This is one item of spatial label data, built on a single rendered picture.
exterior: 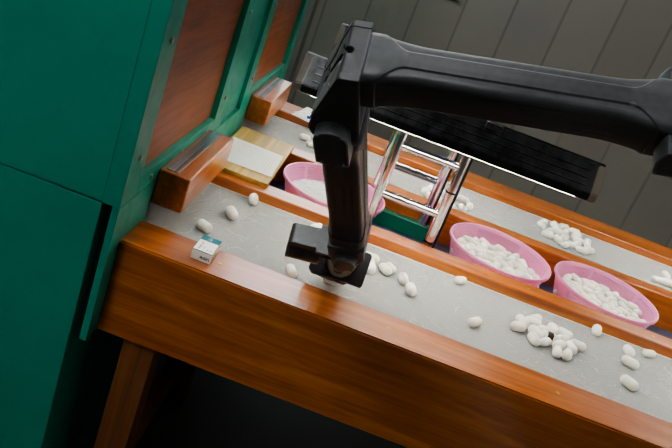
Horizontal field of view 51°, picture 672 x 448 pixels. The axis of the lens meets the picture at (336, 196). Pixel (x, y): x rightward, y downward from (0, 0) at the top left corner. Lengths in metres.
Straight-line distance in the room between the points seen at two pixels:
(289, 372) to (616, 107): 0.76
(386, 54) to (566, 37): 2.48
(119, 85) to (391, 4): 2.27
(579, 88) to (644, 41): 2.46
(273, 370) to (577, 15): 2.27
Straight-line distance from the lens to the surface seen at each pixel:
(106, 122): 1.13
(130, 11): 1.09
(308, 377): 1.26
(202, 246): 1.24
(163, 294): 1.25
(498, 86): 0.70
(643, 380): 1.61
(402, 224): 1.88
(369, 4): 3.29
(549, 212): 2.31
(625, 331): 1.72
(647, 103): 0.73
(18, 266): 1.30
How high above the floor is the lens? 1.37
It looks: 21 degrees down
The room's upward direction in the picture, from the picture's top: 21 degrees clockwise
